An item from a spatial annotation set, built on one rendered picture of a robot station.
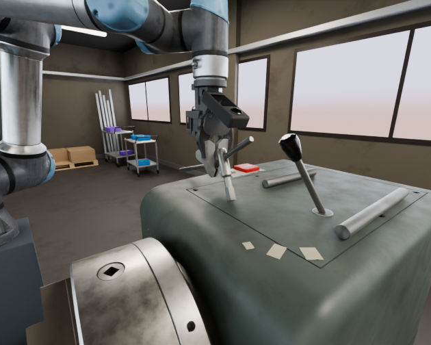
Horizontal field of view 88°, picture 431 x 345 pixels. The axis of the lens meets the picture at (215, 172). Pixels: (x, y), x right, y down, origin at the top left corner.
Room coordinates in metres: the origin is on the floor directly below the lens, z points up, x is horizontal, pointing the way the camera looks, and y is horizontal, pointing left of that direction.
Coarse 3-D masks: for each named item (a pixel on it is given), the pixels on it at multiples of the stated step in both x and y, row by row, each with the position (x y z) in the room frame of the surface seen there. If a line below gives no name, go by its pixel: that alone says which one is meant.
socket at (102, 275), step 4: (112, 264) 0.26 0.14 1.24; (116, 264) 0.26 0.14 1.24; (120, 264) 0.26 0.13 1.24; (104, 268) 0.26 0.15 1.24; (108, 268) 0.26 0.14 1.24; (112, 268) 0.26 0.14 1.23; (116, 268) 0.26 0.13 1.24; (120, 268) 0.26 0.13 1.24; (124, 268) 0.26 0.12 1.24; (100, 272) 0.25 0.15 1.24; (104, 272) 0.25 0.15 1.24; (108, 272) 0.25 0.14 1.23; (112, 272) 0.26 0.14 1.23; (116, 272) 0.25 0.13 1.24; (120, 272) 0.25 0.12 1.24; (100, 276) 0.24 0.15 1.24; (104, 276) 0.24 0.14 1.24; (108, 276) 0.24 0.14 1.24; (112, 276) 0.24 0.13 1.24; (116, 276) 0.24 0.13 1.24; (104, 280) 0.24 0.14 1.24; (108, 280) 0.24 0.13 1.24
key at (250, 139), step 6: (246, 138) 0.41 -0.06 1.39; (252, 138) 0.41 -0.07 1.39; (240, 144) 0.42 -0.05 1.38; (246, 144) 0.42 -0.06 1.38; (234, 150) 0.44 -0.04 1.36; (228, 156) 0.46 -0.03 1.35; (216, 162) 0.49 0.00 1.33; (180, 168) 0.66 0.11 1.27; (186, 168) 0.62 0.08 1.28; (192, 168) 0.59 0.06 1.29; (198, 168) 0.56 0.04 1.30; (204, 168) 0.54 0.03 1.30
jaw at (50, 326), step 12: (48, 288) 0.27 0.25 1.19; (60, 288) 0.28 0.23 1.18; (48, 300) 0.26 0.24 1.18; (60, 300) 0.27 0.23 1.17; (72, 300) 0.27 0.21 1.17; (48, 312) 0.25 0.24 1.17; (60, 312) 0.26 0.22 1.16; (72, 312) 0.26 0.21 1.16; (36, 324) 0.24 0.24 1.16; (48, 324) 0.24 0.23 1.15; (60, 324) 0.25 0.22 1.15; (72, 324) 0.25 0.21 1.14; (36, 336) 0.23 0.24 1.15; (48, 336) 0.23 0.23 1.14; (60, 336) 0.24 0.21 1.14; (72, 336) 0.24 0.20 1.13
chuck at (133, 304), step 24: (72, 264) 0.27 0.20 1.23; (96, 264) 0.26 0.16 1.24; (144, 264) 0.26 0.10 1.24; (72, 288) 0.22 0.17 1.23; (96, 288) 0.22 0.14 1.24; (120, 288) 0.22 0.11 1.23; (144, 288) 0.23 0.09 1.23; (96, 312) 0.20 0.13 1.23; (120, 312) 0.20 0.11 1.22; (144, 312) 0.20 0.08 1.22; (168, 312) 0.21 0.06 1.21; (96, 336) 0.18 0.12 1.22; (120, 336) 0.18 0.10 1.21; (144, 336) 0.19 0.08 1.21; (168, 336) 0.19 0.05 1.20
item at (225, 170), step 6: (222, 150) 0.48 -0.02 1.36; (222, 156) 0.47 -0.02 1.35; (222, 162) 0.46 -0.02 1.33; (228, 162) 0.47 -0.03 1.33; (222, 168) 0.46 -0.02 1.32; (228, 168) 0.46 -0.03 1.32; (222, 174) 0.45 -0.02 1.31; (228, 174) 0.45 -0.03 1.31; (228, 180) 0.45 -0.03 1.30; (228, 186) 0.44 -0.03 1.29; (228, 192) 0.43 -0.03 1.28; (234, 192) 0.44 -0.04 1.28; (228, 198) 0.43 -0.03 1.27; (234, 198) 0.43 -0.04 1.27
